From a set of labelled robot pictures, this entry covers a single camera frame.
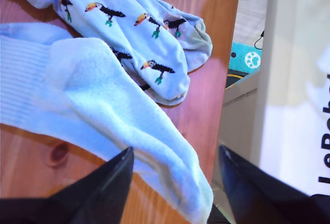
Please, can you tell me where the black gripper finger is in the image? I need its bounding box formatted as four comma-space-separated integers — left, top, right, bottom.
218, 145, 310, 224
50, 146, 135, 224

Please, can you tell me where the plain white ribbed sock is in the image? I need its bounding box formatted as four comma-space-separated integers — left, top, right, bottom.
0, 37, 215, 224
0, 22, 74, 46

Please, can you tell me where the blue toucan pattern sock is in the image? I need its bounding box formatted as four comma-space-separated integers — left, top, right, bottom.
53, 0, 191, 106
5, 0, 213, 92

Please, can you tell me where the white lettered panel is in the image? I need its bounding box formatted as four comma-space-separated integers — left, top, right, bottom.
251, 0, 330, 198

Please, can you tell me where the black bag with gold trim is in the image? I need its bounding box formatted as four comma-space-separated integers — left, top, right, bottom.
225, 73, 260, 91

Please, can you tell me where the green object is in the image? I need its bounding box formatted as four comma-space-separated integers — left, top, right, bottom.
228, 41, 263, 75

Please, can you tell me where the thin black floor cable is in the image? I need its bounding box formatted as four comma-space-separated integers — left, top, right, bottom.
254, 29, 266, 51

